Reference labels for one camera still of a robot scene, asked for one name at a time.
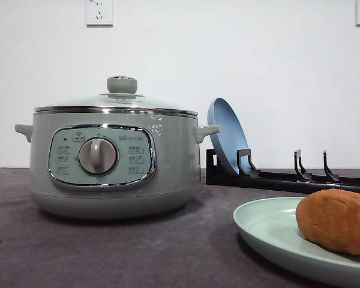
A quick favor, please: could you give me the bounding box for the glass steamer lid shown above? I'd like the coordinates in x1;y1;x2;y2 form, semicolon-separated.
34;76;198;116

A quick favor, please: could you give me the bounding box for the green plate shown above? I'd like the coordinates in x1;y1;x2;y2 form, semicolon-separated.
233;197;360;288

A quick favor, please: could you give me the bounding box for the brown potato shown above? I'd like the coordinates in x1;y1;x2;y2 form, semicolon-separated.
296;189;360;254

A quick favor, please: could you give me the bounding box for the blue plate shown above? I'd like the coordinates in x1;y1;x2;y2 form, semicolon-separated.
208;97;251;174

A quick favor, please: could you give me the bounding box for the green electric steamer pot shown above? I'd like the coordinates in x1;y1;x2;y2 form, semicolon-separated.
14;113;220;220

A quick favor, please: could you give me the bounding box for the black plate rack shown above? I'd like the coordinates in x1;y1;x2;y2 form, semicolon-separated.
206;149;360;194

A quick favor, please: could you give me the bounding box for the white wall socket left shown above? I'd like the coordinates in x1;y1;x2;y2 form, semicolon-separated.
85;0;114;28

